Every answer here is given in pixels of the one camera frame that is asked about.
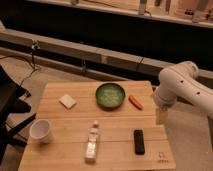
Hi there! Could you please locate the green ceramic bowl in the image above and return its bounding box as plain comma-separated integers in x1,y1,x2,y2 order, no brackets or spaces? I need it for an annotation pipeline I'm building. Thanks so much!
95,83,126,109

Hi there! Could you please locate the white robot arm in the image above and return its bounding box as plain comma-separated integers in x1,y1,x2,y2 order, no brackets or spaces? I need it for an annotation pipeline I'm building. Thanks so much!
153,61,213,124

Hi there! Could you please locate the black remote control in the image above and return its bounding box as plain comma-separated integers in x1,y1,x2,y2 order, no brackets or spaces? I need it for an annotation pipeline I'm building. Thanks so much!
134,130,145,155

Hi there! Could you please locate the orange carrot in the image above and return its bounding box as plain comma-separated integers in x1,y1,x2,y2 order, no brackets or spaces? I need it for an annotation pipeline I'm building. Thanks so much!
128,95,143,110

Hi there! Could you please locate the wooden table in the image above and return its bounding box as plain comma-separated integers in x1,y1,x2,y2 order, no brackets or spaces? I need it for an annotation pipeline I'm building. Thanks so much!
18,81,176,171

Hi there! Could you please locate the clear plastic bottle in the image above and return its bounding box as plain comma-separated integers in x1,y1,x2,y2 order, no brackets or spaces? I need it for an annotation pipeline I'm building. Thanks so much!
85,120,99,163

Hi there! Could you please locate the white sponge block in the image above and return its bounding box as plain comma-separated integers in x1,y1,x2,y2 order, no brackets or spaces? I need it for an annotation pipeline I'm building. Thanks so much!
59,94,76,109

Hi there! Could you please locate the white paper cup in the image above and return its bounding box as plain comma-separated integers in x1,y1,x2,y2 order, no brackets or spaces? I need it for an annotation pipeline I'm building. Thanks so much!
29,119,53,143

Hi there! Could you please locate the black chair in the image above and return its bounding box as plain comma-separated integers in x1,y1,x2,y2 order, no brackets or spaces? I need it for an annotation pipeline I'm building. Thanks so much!
0,65,35,163

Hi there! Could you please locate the black cable on floor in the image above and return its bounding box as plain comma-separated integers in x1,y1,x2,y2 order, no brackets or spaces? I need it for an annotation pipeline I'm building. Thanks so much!
0,41,42,87

